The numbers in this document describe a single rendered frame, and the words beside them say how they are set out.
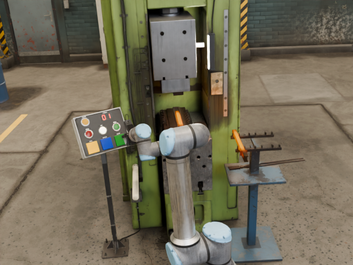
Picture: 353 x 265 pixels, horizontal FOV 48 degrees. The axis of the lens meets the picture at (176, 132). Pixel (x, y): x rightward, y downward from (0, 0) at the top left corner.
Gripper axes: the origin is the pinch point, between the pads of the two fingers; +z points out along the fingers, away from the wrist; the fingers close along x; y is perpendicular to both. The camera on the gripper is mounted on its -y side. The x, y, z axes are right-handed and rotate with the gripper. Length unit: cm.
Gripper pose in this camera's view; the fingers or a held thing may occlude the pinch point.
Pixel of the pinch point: (124, 136)
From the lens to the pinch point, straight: 269.1
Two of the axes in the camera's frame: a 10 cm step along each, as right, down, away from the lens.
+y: 2.9, 9.6, -0.4
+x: 8.6, -2.5, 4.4
